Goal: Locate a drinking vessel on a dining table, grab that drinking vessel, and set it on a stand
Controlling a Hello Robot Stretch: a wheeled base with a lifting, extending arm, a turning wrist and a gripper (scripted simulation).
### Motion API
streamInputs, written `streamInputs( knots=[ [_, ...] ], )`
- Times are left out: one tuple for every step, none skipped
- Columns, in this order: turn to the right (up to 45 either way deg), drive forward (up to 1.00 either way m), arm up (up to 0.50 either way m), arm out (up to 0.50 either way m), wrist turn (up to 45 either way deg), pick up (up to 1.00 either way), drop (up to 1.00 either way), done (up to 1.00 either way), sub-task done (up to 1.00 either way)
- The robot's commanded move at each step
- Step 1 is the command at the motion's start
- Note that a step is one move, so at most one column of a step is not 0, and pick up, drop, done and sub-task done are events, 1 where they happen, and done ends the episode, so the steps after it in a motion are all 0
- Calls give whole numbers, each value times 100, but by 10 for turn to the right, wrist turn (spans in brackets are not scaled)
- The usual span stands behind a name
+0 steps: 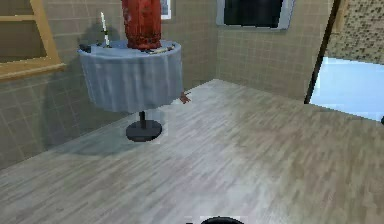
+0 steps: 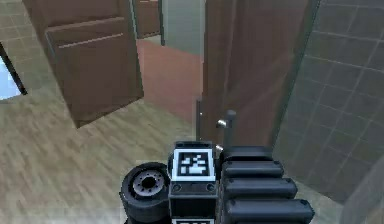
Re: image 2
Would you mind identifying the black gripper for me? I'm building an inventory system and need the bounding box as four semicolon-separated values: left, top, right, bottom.
119;161;173;224

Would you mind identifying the brown wooden room door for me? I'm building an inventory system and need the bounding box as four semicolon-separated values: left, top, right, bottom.
201;0;322;148

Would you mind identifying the black framed window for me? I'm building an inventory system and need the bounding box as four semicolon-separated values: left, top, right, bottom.
0;42;28;101

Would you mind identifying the grey door handle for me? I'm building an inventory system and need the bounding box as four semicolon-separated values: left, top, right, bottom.
215;109;238;152

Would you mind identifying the brown wooden cupboard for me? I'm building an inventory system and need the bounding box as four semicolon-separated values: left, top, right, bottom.
21;0;145;129

